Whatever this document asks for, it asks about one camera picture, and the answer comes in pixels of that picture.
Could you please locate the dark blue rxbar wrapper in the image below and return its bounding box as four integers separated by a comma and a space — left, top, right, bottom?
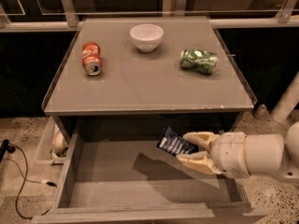
156, 126, 199, 156

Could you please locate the open grey top drawer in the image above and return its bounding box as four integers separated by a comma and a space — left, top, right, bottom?
32, 115, 267, 224

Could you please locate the black cable on floor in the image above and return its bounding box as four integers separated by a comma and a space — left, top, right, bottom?
0, 139, 58, 220

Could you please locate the white ceramic bowl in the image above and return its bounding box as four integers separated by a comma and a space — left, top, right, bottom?
130, 24, 164, 52

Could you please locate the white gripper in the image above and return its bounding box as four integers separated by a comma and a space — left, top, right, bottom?
176, 132, 249, 179

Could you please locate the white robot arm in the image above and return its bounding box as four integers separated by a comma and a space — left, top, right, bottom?
177, 122, 299, 185

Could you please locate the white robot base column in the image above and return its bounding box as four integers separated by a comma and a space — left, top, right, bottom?
270, 72, 299, 123

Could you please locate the metal rail frame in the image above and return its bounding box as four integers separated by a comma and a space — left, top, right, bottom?
0, 0, 298, 33

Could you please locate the grey cabinet with counter top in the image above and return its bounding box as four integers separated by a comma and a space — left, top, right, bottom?
41, 15, 258, 143

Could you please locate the red coca-cola can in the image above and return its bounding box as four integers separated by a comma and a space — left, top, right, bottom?
82, 42, 103, 76

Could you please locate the crushed green soda can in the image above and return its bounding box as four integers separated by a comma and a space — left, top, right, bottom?
179, 49, 219, 75

